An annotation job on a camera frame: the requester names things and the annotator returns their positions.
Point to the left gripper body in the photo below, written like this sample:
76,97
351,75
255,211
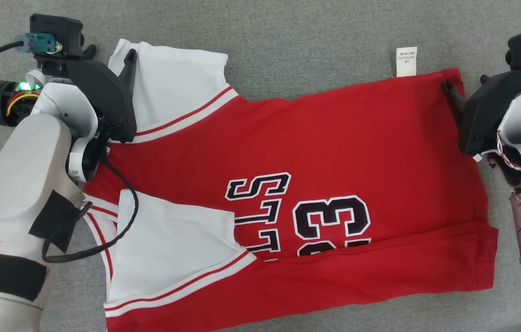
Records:
108,101

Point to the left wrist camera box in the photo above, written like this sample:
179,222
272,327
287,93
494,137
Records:
57,27

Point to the red white basketball jersey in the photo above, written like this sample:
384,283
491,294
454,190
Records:
334,147

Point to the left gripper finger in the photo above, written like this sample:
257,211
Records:
89,51
129,69

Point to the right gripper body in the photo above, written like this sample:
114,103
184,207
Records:
482,120

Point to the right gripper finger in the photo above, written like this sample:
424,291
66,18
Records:
454,94

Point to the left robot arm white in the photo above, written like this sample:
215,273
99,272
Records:
15,161

